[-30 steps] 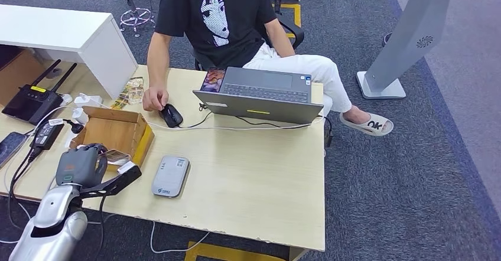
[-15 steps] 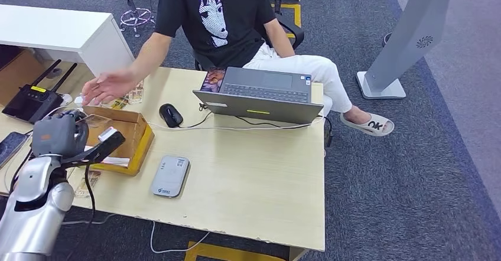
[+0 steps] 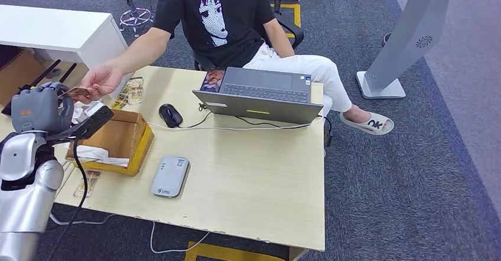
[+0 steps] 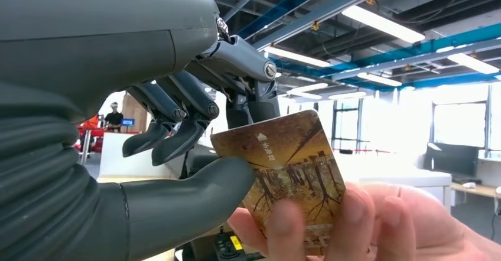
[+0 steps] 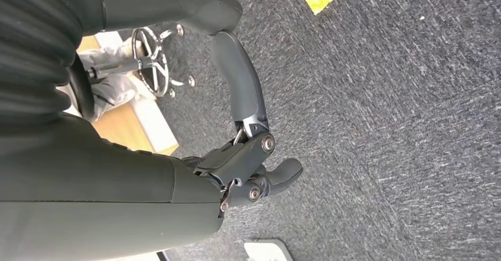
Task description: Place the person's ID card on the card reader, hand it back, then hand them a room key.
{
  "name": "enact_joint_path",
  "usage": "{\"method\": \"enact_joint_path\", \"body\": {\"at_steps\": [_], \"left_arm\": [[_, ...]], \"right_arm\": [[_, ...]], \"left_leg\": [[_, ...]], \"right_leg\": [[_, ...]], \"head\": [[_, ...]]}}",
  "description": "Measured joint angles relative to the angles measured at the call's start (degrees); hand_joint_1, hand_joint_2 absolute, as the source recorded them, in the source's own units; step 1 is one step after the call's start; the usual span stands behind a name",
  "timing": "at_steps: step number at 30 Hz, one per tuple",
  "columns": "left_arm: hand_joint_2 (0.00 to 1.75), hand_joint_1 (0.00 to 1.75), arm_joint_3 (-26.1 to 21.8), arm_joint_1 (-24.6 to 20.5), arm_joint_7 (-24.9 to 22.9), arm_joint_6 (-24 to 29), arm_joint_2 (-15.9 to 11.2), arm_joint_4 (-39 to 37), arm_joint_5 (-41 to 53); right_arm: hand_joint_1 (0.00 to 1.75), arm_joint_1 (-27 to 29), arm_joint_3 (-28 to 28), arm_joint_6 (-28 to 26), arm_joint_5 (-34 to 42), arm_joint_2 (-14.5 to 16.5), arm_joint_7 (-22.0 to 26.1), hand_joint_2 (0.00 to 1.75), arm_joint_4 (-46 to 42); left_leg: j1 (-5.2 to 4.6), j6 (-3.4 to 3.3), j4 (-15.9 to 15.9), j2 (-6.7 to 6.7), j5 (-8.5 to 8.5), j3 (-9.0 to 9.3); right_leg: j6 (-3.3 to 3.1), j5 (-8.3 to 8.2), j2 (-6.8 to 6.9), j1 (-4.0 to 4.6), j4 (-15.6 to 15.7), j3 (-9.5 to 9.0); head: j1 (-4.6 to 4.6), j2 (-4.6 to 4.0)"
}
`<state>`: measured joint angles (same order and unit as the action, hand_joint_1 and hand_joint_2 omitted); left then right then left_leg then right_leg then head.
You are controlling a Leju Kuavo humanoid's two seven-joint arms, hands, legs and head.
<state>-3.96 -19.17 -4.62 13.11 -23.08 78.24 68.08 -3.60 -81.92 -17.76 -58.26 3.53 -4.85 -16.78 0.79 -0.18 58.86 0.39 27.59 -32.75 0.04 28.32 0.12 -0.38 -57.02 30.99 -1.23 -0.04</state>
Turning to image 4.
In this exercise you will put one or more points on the small blue sign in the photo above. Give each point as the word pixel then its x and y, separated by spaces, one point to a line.
pixel 127 122

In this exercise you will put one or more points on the golden room key card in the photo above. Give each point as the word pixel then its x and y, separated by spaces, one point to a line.
pixel 289 165

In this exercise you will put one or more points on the person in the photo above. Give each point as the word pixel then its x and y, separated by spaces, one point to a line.
pixel 114 119

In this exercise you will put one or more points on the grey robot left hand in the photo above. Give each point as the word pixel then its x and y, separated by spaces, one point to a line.
pixel 98 28

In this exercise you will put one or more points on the white cabinet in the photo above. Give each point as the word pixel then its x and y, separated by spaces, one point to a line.
pixel 133 157

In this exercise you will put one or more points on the long white desk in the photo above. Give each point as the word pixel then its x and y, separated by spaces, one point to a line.
pixel 391 173

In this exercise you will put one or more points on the black monitor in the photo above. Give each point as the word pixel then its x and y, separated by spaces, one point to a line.
pixel 454 159

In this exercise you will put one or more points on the ceiling light panel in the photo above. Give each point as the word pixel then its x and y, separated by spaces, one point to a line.
pixel 297 57
pixel 473 63
pixel 347 95
pixel 379 80
pixel 383 24

